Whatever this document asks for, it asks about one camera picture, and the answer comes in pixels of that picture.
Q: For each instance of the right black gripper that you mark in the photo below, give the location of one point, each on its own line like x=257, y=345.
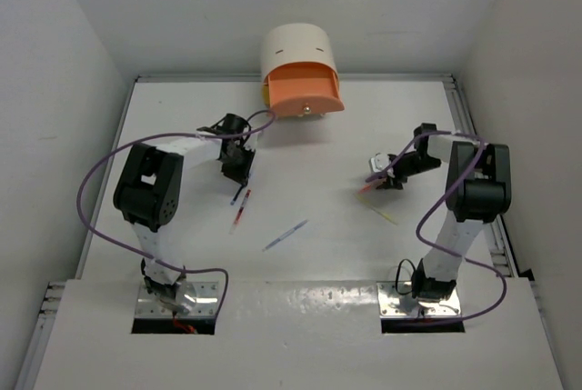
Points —
x=395, y=183

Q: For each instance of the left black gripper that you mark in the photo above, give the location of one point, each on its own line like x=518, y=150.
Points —
x=240, y=174

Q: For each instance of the blue pen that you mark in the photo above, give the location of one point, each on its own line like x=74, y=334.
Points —
x=237, y=194
x=285, y=235

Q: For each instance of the pink orange highlighter pen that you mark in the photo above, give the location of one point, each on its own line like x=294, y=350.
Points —
x=368, y=187

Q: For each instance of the yellow highlighter pen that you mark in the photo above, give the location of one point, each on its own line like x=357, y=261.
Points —
x=370, y=206

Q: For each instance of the cream three-drawer storage cabinet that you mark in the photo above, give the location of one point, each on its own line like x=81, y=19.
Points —
x=298, y=71

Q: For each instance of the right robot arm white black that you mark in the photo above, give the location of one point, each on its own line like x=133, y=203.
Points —
x=478, y=189

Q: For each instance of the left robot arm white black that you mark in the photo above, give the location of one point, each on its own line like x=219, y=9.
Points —
x=148, y=191

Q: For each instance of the red pen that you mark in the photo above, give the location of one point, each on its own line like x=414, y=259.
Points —
x=240, y=211

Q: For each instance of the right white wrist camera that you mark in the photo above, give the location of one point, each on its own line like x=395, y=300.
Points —
x=379, y=162

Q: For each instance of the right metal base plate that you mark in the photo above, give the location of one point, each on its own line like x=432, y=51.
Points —
x=394, y=304

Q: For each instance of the metal base plate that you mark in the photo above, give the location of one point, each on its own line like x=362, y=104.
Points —
x=193, y=300
x=394, y=304

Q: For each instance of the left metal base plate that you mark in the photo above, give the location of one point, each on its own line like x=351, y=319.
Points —
x=193, y=300

